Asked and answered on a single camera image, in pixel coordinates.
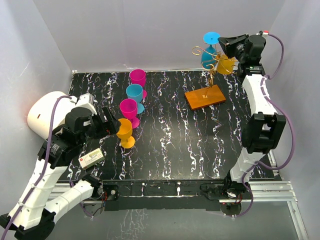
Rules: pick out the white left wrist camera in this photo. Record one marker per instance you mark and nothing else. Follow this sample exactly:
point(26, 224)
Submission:
point(86, 101)

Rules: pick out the pink wine glass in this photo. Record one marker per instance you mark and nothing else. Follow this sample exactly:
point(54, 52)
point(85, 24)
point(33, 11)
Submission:
point(139, 76)
point(129, 109)

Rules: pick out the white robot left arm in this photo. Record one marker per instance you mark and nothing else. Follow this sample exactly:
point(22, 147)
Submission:
point(35, 216)

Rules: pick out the yellow wine glass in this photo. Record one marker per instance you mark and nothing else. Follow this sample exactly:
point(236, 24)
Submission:
point(225, 65)
point(125, 132)

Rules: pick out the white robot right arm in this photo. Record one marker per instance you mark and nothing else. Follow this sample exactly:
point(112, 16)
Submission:
point(264, 128)

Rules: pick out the blue wine glass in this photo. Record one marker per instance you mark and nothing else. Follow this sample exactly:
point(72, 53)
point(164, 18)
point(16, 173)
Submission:
point(208, 55)
point(135, 92)

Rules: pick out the small cardboard box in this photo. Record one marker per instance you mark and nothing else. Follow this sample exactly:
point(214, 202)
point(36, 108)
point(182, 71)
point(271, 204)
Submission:
point(92, 158)

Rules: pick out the gold wire glass rack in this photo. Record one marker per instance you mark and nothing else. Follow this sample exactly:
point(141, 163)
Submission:
point(211, 94)

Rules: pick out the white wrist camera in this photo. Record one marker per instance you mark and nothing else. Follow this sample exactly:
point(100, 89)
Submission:
point(263, 33)
point(86, 101)

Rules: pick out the white round container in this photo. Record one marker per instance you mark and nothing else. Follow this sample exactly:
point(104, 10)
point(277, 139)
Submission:
point(39, 116)

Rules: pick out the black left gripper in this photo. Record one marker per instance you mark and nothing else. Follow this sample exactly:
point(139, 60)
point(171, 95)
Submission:
point(110, 126)

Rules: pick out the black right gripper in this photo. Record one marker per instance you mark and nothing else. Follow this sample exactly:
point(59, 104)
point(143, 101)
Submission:
point(228, 44)

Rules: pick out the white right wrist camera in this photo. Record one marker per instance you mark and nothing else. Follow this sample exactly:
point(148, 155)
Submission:
point(263, 33)

